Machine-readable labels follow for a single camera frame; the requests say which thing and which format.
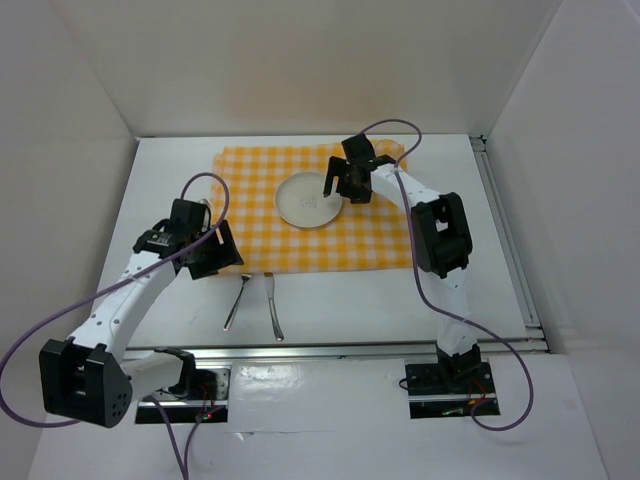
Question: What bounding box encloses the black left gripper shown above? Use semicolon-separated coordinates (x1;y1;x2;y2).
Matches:
187;219;243;280

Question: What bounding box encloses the silver fork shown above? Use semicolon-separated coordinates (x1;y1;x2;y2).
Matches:
223;273;252;332

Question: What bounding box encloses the cream round plate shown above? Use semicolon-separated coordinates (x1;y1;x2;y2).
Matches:
274;172;343;229

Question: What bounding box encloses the silver table knife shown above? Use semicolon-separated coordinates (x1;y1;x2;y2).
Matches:
264;272;285;342

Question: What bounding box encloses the yellow white checkered cloth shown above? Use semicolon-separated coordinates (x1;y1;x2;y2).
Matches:
210;142;411;274

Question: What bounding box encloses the clear plastic cup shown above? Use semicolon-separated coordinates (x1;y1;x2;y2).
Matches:
374;139;404;159

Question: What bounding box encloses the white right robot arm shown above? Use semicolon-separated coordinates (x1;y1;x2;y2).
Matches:
323;133;481;392

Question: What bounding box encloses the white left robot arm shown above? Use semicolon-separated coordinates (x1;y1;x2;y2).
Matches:
39;199;243;428

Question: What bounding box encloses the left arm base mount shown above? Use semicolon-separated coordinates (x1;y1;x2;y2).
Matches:
151;364;231;424

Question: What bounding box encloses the aluminium front rail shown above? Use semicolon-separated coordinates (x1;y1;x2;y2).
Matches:
124;339;549;361

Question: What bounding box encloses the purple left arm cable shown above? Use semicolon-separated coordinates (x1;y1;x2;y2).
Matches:
0;172;232;479

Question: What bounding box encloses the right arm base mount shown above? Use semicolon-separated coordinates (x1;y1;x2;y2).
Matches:
398;362;500;419

